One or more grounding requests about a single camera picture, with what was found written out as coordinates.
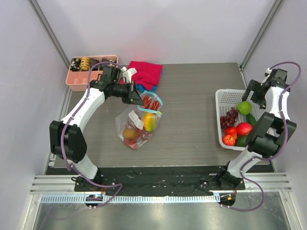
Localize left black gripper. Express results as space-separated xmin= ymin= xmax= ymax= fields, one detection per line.
xmin=112 ymin=80 xmax=144 ymax=106

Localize green toy lime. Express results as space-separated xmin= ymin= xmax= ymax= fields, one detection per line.
xmin=237 ymin=101 xmax=252 ymax=115

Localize yellow orange toy mango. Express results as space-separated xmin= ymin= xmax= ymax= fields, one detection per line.
xmin=143 ymin=113 xmax=156 ymax=132

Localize clear zip top bag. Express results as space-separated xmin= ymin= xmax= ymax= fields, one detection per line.
xmin=114 ymin=92 xmax=164 ymax=150

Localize brown toy potato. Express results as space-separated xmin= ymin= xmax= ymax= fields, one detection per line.
xmin=123 ymin=128 xmax=137 ymax=139

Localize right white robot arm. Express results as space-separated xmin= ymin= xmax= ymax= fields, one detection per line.
xmin=216 ymin=69 xmax=297 ymax=189

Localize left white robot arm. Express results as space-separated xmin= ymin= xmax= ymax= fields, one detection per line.
xmin=49 ymin=62 xmax=144 ymax=191

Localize blue folded cloth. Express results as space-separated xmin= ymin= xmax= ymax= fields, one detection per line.
xmin=136 ymin=83 xmax=157 ymax=92

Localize white plastic basket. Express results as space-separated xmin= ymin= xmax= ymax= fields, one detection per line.
xmin=215 ymin=89 xmax=265 ymax=151

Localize green toy cucumber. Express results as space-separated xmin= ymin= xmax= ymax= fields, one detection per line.
xmin=247 ymin=114 xmax=257 ymax=127

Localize red folded cloth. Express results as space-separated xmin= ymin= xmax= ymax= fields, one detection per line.
xmin=128 ymin=61 xmax=163 ymax=86

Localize purple toy grapes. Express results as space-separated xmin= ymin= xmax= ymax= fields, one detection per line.
xmin=220 ymin=107 xmax=239 ymax=128

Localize red toy apple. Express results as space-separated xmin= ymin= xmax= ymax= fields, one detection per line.
xmin=236 ymin=122 xmax=253 ymax=136
xmin=222 ymin=134 xmax=236 ymax=146

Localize green toy avocado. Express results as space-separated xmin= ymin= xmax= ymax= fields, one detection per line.
xmin=235 ymin=135 xmax=248 ymax=147

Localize black dotted sock roll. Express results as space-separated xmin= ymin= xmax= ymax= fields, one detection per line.
xmin=108 ymin=58 xmax=118 ymax=67

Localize black patterned sock roll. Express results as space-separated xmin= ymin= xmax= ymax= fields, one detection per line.
xmin=99 ymin=58 xmax=109 ymax=70

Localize dark brown sock roll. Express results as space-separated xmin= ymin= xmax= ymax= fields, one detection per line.
xmin=90 ymin=58 xmax=99 ymax=71

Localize pink compartment tray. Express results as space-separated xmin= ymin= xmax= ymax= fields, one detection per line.
xmin=65 ymin=55 xmax=118 ymax=92

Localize yellow striped sock roll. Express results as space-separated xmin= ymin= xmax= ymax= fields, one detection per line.
xmin=80 ymin=57 xmax=90 ymax=71

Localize black floral sock roll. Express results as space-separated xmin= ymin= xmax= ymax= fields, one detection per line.
xmin=70 ymin=57 xmax=81 ymax=72

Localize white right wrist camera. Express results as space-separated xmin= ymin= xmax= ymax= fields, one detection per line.
xmin=263 ymin=68 xmax=272 ymax=82

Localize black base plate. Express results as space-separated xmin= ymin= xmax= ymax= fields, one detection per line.
xmin=72 ymin=166 xmax=245 ymax=197

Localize perforated cable duct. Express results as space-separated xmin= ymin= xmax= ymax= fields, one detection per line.
xmin=40 ymin=194 xmax=220 ymax=204

